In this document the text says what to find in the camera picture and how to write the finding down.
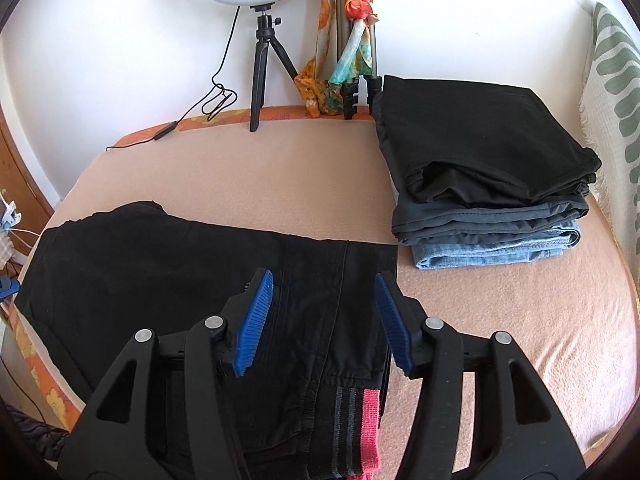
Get folded black pants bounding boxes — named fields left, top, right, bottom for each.
left=374, top=74, right=602, bottom=209

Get folded dark grey pants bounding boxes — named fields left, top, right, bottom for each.
left=391, top=180, right=592, bottom=247

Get pink grey striped cloth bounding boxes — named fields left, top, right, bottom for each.
left=306, top=386, right=383, bottom=480

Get grey folded tripod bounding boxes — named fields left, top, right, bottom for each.
left=334, top=0, right=385, bottom=121

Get black mini tripod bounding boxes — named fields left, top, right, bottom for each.
left=248, top=4, right=300, bottom=133

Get green patterned white pillow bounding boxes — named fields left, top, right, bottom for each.
left=579, top=2, right=640, bottom=256

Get orange floral scarf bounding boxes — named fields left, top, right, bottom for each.
left=294, top=0, right=385, bottom=118

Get folded blue jeans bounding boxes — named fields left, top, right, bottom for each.
left=411, top=220, right=584, bottom=270

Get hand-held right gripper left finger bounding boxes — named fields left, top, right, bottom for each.
left=58, top=268, right=275, bottom=480

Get wooden cabinet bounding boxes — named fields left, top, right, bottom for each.
left=0, top=115, right=55, bottom=241

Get black pants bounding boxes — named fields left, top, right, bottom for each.
left=15, top=201, right=398, bottom=480
left=374, top=74, right=602, bottom=209

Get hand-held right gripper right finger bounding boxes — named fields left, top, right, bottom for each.
left=374, top=272, right=587, bottom=480

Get black cable with remote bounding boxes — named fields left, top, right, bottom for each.
left=106, top=9, right=239, bottom=151

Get white charger plug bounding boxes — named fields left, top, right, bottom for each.
left=0, top=189, right=23, bottom=233

